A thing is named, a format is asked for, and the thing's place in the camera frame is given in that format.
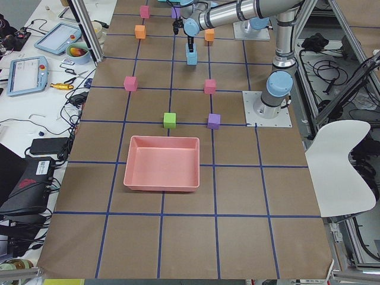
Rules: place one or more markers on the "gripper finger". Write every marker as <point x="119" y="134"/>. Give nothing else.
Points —
<point x="190" y="48"/>

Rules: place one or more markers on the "teach pendant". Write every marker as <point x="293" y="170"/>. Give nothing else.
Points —
<point x="28" y="75"/>
<point x="59" y="38"/>

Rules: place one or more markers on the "purple block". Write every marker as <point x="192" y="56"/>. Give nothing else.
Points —
<point x="176" y="12"/>
<point x="214" y="121"/>

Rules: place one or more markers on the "pink block right far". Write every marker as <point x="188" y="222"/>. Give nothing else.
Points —
<point x="145" y="11"/>

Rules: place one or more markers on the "teach pendant near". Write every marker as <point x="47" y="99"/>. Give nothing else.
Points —
<point x="28" y="75"/>

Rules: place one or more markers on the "orange block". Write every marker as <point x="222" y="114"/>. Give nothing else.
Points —
<point x="209" y="35"/>
<point x="140" y="32"/>

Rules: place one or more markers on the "pink block left far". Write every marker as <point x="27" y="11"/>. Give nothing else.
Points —
<point x="130" y="83"/>

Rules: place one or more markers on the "aluminium frame post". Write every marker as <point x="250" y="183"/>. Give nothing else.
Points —
<point x="82" y="18"/>

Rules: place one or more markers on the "scissors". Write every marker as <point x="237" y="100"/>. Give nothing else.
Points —
<point x="75" y="76"/>

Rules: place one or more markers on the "black power adapter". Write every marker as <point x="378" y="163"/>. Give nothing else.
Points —
<point x="42" y="146"/>

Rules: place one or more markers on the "purple block right side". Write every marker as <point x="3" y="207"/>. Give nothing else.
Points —
<point x="176" y="12"/>

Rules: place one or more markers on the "blue bowl with fruit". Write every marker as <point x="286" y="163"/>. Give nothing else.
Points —
<point x="78" y="52"/>

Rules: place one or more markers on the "light blue block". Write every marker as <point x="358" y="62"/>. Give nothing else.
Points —
<point x="191" y="58"/>
<point x="195" y="48"/>

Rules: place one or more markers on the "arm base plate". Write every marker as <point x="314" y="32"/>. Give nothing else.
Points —
<point x="257" y="114"/>
<point x="243" y="31"/>

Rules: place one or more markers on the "brass cylinder tool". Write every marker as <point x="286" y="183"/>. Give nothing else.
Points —
<point x="62" y="86"/>

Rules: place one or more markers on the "orange block near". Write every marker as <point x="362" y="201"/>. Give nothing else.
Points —
<point x="209" y="35"/>

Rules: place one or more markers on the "green block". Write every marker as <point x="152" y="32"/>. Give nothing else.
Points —
<point x="169" y="120"/>

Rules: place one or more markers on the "orange block far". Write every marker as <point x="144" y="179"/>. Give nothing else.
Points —
<point x="140" y="32"/>

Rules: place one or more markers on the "black mini computer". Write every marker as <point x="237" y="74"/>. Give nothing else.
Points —
<point x="31" y="193"/>

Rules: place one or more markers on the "cream bowl with lemon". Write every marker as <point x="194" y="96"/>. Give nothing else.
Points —
<point x="98" y="29"/>

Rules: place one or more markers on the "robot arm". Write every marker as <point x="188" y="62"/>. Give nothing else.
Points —
<point x="204" y="15"/>
<point x="254" y="23"/>

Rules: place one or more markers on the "dark pink block left near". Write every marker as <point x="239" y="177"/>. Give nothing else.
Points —
<point x="210" y="86"/>

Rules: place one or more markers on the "purple block left side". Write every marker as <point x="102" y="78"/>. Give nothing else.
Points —
<point x="214" y="121"/>

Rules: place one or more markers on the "teach pendant far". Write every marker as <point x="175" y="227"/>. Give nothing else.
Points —
<point x="59" y="38"/>

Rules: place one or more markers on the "pink tray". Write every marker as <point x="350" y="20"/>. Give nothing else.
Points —
<point x="163" y="164"/>

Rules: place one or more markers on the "white chair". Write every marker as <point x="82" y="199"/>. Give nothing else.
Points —
<point x="339" y="188"/>

